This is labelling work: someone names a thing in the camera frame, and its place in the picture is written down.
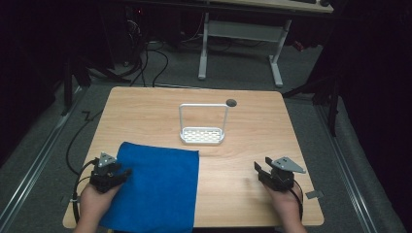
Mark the grey tape piece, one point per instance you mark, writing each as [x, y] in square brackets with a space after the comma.
[314, 194]

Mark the black computer mouse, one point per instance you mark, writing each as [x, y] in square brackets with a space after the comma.
[325, 2]

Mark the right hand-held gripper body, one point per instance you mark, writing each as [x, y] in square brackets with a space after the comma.
[281, 174]

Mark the person's right hand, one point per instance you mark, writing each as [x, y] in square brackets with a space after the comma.
[285, 204]

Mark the aluminium floor rail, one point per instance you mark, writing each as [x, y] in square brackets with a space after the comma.
[35, 168]
[346, 174]

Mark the blue cloth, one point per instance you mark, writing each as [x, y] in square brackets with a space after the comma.
[155, 187]

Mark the white metal frame desk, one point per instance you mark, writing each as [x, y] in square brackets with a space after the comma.
[243, 30]

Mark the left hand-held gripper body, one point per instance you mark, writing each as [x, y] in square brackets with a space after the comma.
[104, 176]

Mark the round black table grommet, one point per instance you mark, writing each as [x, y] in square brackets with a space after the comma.
[231, 103]

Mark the black stand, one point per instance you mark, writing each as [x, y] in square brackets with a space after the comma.
[73, 74]
[324, 93]

